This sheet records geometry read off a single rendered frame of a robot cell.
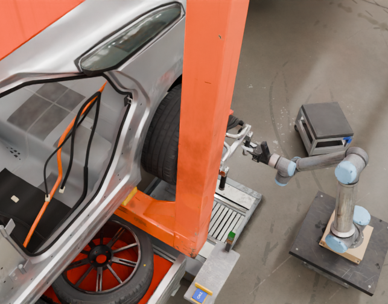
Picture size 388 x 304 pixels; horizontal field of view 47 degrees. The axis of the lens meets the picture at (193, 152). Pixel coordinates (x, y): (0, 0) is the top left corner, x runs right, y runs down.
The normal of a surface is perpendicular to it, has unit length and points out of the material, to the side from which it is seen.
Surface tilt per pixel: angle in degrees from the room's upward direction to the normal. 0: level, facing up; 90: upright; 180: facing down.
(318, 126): 0
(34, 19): 90
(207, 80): 90
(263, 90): 0
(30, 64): 38
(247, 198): 0
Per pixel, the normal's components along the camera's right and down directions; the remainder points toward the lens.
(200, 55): -0.51, 0.65
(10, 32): 0.86, 0.43
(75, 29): 0.56, -0.33
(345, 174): -0.71, 0.43
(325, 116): 0.06, -0.63
